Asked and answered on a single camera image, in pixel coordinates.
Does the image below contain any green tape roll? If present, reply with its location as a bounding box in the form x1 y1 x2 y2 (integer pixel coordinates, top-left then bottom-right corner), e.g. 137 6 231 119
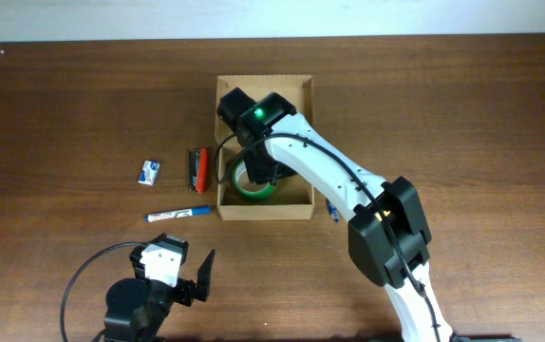
232 161 275 201

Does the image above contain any orange black stapler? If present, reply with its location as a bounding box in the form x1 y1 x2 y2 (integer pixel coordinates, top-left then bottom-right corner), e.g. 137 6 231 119
189 148 209 194

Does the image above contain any small blue white staple box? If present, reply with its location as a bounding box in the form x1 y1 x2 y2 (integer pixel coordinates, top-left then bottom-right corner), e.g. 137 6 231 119
138 161 160 186

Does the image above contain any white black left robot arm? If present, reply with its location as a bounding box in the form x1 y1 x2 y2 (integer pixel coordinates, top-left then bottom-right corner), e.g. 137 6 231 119
103 234 216 342

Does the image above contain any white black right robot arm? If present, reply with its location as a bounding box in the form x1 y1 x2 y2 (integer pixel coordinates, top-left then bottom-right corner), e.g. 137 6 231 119
216 87 454 341

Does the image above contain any blue white marker pen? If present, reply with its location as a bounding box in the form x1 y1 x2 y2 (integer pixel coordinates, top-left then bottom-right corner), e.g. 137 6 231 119
144 205 212 223

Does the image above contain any brown cardboard box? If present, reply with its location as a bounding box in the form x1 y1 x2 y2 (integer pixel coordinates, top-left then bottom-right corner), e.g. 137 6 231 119
214 73 317 222

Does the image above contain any blue ballpoint pen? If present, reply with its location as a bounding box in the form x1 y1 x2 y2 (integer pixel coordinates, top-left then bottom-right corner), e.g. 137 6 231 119
326 199 340 223

